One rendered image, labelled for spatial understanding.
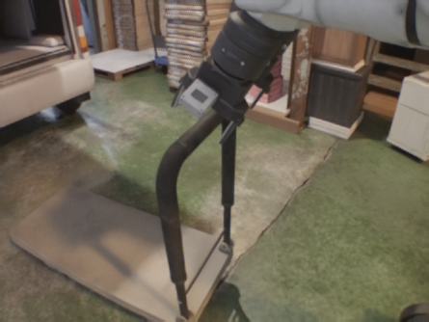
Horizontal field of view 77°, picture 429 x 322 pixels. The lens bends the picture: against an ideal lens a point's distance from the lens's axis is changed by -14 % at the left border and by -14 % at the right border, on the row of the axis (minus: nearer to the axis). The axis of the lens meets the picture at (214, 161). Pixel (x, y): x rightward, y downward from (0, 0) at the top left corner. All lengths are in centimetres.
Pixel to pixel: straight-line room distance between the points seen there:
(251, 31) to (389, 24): 19
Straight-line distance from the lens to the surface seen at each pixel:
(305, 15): 38
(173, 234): 65
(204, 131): 65
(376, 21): 33
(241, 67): 45
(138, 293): 104
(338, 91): 226
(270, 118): 236
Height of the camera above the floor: 106
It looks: 33 degrees down
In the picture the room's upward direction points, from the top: 1 degrees counter-clockwise
